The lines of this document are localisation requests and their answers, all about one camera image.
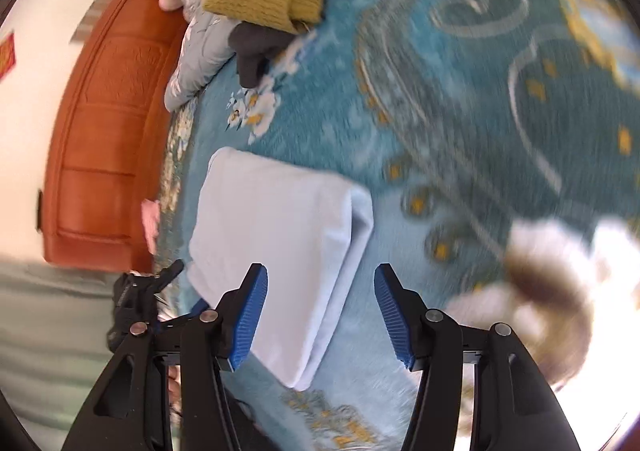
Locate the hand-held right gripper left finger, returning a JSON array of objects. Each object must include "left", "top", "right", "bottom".
[{"left": 62, "top": 263, "right": 269, "bottom": 451}]

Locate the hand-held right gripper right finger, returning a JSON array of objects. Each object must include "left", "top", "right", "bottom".
[{"left": 374, "top": 263, "right": 583, "bottom": 451}]

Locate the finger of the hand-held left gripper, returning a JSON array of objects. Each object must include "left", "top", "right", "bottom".
[
  {"left": 159, "top": 299, "right": 211, "bottom": 329},
  {"left": 152, "top": 259, "right": 184, "bottom": 289}
]

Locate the light blue t-shirt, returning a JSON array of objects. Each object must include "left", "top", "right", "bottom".
[{"left": 189, "top": 147, "right": 376, "bottom": 392}]

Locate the pink checked cloth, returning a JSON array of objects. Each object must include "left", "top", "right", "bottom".
[{"left": 141, "top": 198, "right": 161, "bottom": 255}]

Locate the person's grey-green clothing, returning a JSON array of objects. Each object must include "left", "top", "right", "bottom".
[{"left": 0, "top": 256, "right": 122, "bottom": 438}]

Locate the white brown fuzzy cloth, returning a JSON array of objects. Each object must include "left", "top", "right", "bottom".
[{"left": 446, "top": 217, "right": 640, "bottom": 451}]

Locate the wooden bed headboard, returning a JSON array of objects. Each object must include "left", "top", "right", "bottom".
[{"left": 42, "top": 0, "right": 188, "bottom": 274}]

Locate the teal floral bedsheet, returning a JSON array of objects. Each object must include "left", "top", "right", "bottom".
[{"left": 154, "top": 0, "right": 640, "bottom": 451}]

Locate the blue floral quilt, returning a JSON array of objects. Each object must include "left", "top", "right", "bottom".
[{"left": 164, "top": 0, "right": 242, "bottom": 112}]

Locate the dark grey garment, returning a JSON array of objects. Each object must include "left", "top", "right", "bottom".
[{"left": 229, "top": 22, "right": 297, "bottom": 90}]

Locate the brown wall switch panel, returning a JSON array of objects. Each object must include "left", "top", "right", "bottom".
[{"left": 74, "top": 0, "right": 119, "bottom": 44}]

